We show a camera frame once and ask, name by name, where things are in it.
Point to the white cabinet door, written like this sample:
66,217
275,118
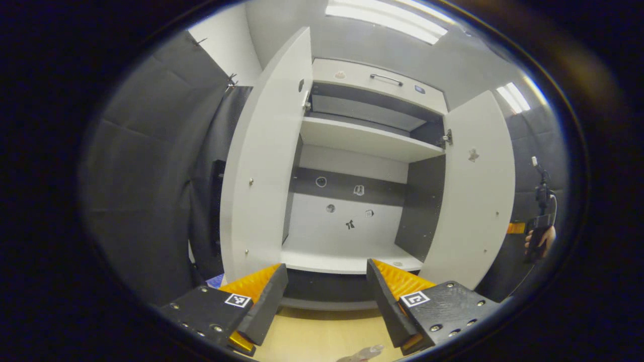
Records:
478,211
261,176

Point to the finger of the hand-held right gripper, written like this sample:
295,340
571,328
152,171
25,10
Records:
515,228

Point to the long ceiling light panel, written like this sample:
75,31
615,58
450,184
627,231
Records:
387,20

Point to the black backdrop cloth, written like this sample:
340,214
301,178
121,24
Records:
146,176

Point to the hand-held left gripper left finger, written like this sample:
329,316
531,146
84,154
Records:
264,311

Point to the stack of papers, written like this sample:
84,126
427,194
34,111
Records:
216,280

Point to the clear plastic bottle pink label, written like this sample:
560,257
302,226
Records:
365,353

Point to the small ceiling light panel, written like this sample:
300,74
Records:
513,98

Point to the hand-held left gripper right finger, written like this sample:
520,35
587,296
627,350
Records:
385,301

